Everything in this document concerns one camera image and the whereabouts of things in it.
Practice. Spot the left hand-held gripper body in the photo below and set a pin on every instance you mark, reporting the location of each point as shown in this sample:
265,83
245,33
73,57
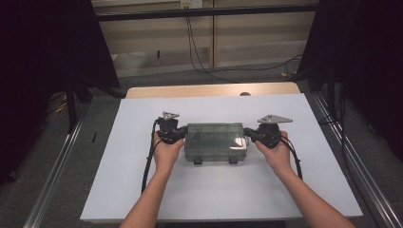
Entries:
168,129

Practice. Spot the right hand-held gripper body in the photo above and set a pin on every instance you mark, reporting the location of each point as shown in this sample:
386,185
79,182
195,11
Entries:
269,133

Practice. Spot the translucent grey-green compartment box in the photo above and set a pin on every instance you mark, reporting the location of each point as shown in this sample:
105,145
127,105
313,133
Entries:
215,142

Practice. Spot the person's left hand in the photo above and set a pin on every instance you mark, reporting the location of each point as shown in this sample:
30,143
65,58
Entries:
166,155

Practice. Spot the person's right hand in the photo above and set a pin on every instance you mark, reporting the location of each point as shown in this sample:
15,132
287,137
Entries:
278,158

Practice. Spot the white table cover sheet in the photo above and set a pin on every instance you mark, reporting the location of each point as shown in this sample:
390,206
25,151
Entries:
221,196

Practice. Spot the small black stick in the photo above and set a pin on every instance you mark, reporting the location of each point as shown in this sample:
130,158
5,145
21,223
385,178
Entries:
94,136

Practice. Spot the black metal stand pole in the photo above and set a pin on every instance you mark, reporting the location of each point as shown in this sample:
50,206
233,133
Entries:
71,104

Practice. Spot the black curtain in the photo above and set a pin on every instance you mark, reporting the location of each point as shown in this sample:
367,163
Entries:
364,63
38,63

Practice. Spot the black horizontal metal bar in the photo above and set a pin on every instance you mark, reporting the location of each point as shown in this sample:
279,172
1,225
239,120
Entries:
206,12

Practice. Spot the grey metal floor rail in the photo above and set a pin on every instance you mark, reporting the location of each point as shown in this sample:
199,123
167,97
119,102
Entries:
364,177
53,177

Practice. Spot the white wall power socket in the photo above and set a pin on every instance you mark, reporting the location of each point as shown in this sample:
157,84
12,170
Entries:
191,3

